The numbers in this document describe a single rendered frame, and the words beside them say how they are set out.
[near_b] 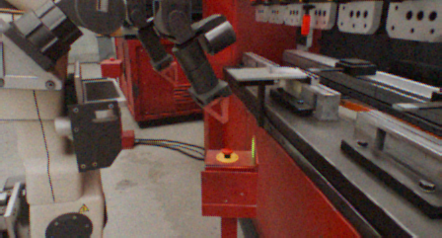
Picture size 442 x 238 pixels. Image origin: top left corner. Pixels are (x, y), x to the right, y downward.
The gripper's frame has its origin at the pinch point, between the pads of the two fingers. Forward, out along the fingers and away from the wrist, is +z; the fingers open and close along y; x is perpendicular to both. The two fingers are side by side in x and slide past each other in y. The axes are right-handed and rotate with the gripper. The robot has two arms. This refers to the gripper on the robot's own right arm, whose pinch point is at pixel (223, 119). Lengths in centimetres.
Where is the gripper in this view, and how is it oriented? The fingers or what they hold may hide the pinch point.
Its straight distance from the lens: 70.5
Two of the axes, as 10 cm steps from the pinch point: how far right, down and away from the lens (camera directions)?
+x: -8.2, 5.4, -1.9
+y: -4.0, -2.9, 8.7
